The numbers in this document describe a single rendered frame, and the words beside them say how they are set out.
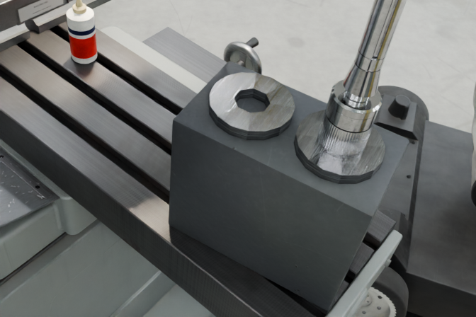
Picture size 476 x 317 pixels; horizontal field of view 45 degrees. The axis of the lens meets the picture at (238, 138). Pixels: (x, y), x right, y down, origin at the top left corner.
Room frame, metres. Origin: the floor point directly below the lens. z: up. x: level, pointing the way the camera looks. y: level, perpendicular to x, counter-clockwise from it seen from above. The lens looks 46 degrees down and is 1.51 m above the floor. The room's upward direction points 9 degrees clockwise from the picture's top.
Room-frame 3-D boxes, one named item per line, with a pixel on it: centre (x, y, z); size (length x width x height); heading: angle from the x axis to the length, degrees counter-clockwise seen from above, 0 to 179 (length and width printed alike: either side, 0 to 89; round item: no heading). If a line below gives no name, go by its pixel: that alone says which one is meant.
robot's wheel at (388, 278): (0.60, -0.28, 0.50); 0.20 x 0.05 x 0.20; 79
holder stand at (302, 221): (0.43, -0.05, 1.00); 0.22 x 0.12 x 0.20; 68
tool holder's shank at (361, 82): (0.41, -0.10, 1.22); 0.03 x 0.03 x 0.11
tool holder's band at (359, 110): (0.41, -0.10, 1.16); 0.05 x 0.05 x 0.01
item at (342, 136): (0.41, -0.10, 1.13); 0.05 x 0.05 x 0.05
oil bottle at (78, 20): (0.70, 0.26, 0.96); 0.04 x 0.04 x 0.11
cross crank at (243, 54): (1.10, 0.04, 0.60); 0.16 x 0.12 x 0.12; 148
